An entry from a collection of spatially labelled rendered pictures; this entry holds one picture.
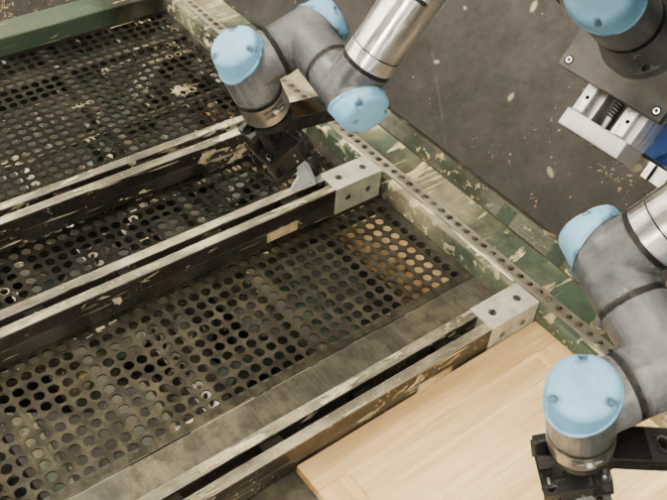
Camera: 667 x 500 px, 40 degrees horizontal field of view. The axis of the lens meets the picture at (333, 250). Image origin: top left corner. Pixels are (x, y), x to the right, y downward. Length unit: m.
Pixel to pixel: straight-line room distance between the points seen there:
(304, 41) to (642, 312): 0.62
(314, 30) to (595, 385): 0.66
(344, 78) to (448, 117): 1.79
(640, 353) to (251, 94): 0.67
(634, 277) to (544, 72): 1.97
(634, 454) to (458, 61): 2.12
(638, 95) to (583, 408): 0.84
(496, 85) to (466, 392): 1.51
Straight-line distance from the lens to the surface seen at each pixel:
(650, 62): 1.63
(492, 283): 1.86
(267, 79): 1.35
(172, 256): 1.77
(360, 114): 1.26
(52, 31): 2.51
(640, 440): 1.14
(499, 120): 2.95
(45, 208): 1.90
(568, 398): 0.93
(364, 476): 1.54
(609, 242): 1.00
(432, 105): 3.08
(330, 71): 1.28
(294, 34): 1.34
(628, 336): 0.99
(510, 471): 1.59
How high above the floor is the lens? 2.56
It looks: 54 degrees down
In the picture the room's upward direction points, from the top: 76 degrees counter-clockwise
